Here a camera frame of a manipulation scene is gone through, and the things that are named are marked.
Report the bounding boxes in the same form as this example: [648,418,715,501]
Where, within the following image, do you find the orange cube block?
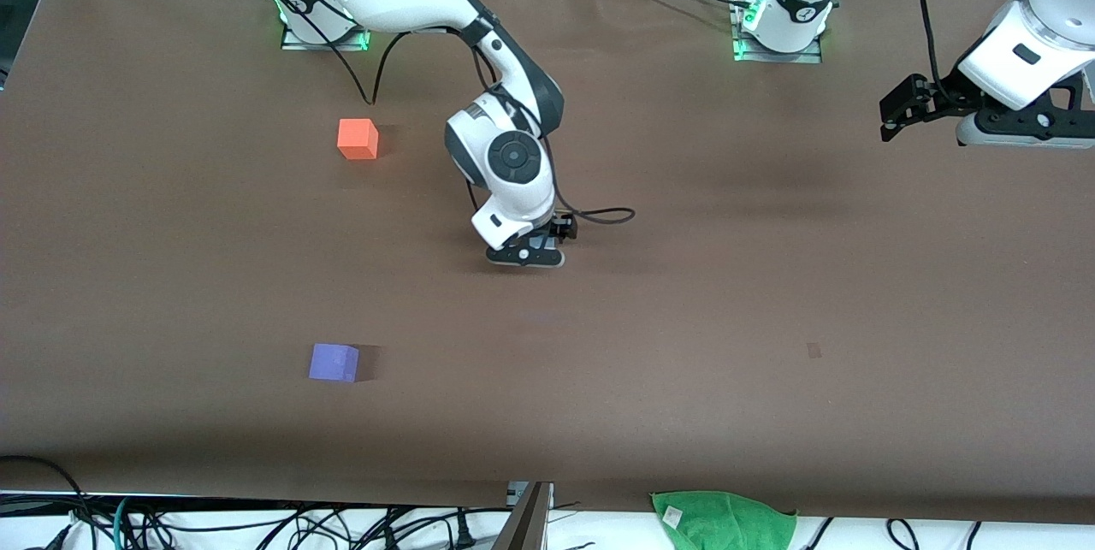
[337,118,380,161]

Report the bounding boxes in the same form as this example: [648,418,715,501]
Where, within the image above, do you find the purple cube block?
[309,343,361,383]

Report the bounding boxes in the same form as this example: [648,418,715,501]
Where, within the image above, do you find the green cloth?
[650,491,798,550]

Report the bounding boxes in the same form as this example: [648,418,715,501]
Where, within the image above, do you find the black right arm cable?
[248,0,638,228]

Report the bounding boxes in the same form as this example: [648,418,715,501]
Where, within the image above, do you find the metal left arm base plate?
[730,0,825,64]

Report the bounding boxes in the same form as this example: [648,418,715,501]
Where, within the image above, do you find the grey metal post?
[492,482,553,550]

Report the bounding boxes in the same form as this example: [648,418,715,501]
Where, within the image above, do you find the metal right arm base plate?
[280,0,374,52]

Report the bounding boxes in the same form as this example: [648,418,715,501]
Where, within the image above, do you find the thick black floor cable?
[0,454,99,550]

